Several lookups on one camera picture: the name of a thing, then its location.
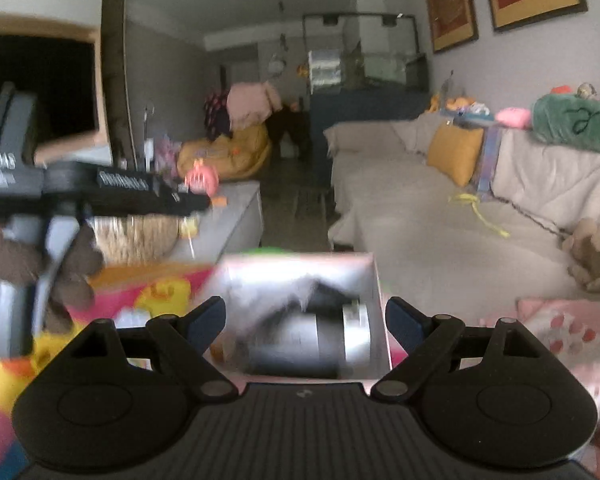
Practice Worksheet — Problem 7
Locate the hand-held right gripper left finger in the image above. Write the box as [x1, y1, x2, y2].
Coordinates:
[70, 296, 238, 401]

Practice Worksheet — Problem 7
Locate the glass fish tank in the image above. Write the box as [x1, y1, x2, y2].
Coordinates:
[302, 12, 429, 96]

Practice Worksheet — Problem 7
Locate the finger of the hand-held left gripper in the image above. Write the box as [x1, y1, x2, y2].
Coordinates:
[92, 165, 212, 217]

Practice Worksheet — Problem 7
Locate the dark blue cabinet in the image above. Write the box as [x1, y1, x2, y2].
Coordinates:
[309, 89, 431, 161]

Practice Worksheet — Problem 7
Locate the yellow ribbon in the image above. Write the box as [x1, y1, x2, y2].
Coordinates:
[449, 192, 510, 239]

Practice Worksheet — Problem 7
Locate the white plastic bag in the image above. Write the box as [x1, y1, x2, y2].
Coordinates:
[227, 267, 316, 323]

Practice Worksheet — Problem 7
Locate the duck print mat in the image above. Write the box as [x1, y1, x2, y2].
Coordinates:
[0, 247, 281, 480]

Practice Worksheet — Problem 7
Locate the wooden frame cabinet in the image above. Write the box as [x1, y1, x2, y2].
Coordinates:
[0, 16, 103, 163]

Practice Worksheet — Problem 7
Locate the blue patterned box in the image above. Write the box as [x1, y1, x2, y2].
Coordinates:
[472, 122, 503, 196]

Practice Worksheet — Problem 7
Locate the white cardboard box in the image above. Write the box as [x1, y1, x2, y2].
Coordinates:
[212, 252, 396, 381]

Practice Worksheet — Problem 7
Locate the black plastic device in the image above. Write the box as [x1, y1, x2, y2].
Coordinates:
[247, 280, 372, 378]

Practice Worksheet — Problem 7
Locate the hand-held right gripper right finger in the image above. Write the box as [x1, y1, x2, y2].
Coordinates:
[370, 296, 543, 401]

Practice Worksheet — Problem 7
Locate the pink paw print blanket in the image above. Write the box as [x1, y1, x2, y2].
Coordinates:
[480, 297, 600, 480]

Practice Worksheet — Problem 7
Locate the pink clothing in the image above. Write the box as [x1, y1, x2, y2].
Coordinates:
[227, 81, 282, 131]

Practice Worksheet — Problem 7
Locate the glass jar of peanuts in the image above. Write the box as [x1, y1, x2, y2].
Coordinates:
[92, 214, 181, 264]

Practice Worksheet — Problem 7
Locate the yellow cushion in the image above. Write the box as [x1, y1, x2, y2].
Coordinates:
[426, 124, 485, 187]

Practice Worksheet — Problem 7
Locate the beige covered sofa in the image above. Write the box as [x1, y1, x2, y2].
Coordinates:
[324, 112, 600, 321]

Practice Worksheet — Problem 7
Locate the pink plush toy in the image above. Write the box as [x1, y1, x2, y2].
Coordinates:
[495, 106, 532, 127]

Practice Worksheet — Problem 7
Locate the pink round toy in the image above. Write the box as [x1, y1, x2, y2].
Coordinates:
[187, 159, 221, 196]

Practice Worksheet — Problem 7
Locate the yellow bean bag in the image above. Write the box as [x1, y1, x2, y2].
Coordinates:
[177, 124, 272, 181]

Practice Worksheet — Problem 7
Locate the brown teddy bear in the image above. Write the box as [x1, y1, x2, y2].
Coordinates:
[562, 217, 600, 291]

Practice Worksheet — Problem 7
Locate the green plush toy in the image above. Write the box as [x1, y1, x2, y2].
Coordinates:
[531, 92, 600, 157]

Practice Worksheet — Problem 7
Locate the dark pink spotted cloth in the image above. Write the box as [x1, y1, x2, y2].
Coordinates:
[203, 91, 231, 136]

